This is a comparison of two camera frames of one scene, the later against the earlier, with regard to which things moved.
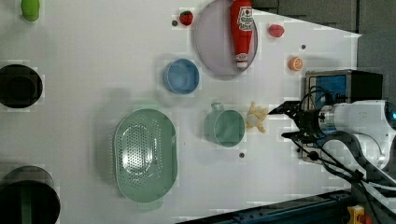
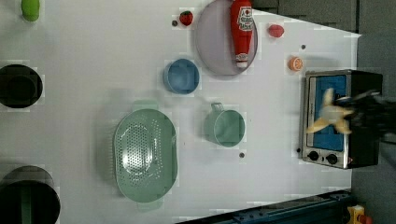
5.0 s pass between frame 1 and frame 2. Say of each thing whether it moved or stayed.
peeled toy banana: moved
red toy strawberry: stayed
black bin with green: stayed
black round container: stayed
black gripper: moved
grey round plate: stayed
